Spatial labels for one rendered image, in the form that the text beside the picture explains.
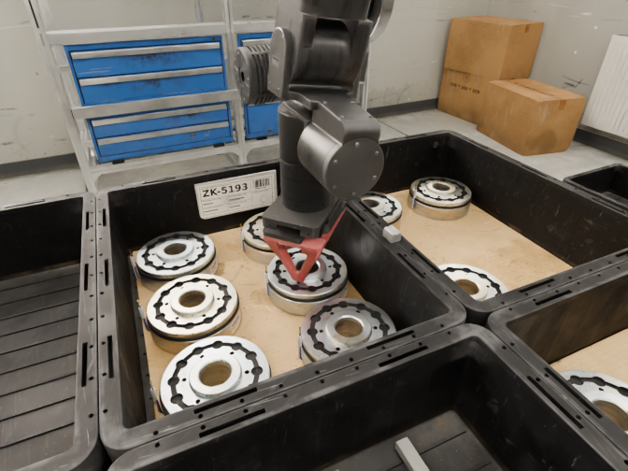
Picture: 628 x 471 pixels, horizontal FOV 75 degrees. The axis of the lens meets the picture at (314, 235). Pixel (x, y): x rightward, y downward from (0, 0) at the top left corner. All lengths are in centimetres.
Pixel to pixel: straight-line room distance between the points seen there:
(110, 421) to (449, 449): 28
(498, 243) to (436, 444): 36
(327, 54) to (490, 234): 42
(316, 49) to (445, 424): 36
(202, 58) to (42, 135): 137
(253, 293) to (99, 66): 188
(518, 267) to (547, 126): 284
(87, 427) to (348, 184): 26
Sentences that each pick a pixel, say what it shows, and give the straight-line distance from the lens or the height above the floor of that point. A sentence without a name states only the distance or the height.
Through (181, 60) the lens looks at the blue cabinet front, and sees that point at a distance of 234.
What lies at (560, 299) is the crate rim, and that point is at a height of 93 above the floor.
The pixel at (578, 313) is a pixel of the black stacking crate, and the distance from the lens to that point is 49.
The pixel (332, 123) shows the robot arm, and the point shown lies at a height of 108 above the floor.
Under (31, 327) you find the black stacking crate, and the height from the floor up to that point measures 83.
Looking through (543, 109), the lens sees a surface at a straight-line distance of 337.
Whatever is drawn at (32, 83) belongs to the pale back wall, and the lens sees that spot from 322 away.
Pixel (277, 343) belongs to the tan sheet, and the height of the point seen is 83.
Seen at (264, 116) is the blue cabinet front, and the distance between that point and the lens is 252.
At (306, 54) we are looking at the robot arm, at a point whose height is 112.
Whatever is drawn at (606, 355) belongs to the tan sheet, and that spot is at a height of 83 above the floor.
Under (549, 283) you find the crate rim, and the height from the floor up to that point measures 93.
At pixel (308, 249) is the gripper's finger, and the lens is 44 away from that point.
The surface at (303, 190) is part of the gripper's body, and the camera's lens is 43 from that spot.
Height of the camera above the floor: 119
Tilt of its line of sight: 34 degrees down
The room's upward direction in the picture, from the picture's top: straight up
